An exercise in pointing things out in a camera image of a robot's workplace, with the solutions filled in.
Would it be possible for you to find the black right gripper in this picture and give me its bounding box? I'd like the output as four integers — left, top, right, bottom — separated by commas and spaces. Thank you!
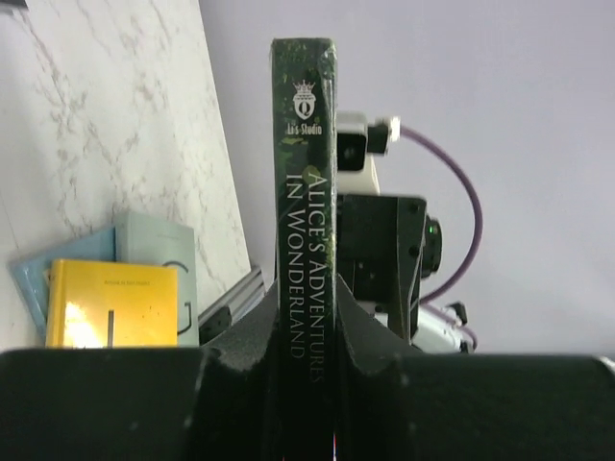
336, 194, 442, 342

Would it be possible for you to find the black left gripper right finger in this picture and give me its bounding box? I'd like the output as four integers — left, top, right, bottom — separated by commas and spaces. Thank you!
335, 281, 614, 460

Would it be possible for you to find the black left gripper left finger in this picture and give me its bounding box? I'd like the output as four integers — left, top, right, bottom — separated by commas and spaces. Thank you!
1, 290, 279, 460

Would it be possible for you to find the yellow booklet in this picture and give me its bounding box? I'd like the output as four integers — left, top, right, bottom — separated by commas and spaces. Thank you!
45, 259, 179, 349

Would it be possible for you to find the pale grey-green booklet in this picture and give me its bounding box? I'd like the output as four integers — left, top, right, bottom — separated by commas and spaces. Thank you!
9, 211, 199, 349

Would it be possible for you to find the green Alice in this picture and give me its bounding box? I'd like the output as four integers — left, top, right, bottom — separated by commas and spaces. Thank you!
270, 37, 336, 460

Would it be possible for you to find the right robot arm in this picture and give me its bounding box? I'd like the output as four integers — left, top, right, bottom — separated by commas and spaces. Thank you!
336, 194, 477, 353

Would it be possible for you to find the aluminium rail base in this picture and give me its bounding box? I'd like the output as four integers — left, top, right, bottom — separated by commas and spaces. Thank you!
198, 266, 265, 346

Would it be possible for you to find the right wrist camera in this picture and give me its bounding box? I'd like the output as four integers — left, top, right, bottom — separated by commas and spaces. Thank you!
336, 111, 401, 196

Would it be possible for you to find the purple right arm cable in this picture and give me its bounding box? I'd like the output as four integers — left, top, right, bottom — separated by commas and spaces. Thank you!
398, 122, 484, 303

